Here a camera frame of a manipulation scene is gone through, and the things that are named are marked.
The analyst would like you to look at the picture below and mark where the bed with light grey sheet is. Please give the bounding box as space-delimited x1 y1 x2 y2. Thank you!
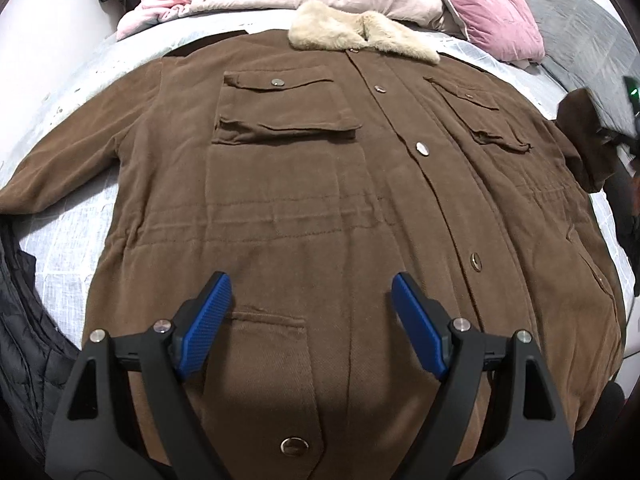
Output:
0 0 166 191

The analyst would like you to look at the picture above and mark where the black puffer jacket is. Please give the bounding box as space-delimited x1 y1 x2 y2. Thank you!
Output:
0 220 83 441

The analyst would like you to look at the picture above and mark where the white checked fringed blanket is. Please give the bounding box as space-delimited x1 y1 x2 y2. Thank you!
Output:
0 5 633 361

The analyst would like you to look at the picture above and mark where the bright pink blanket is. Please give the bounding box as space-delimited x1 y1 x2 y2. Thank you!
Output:
116 0 193 41

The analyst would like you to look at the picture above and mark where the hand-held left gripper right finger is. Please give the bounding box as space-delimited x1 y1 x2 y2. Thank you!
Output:
391 272 576 480

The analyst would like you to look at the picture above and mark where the pink velvet pillow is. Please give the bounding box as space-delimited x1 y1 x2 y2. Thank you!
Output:
430 0 547 66

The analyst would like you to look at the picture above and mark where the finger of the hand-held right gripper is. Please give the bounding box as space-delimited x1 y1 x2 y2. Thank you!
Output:
595 127 632 150

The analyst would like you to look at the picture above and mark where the brown coat with fur collar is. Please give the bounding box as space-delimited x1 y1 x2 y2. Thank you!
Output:
0 1 626 480

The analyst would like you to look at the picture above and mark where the grey quilted mat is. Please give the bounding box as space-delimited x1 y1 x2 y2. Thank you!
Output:
475 0 640 136

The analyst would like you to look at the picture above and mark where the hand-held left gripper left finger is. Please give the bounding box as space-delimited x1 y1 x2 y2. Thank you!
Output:
45 271 233 480

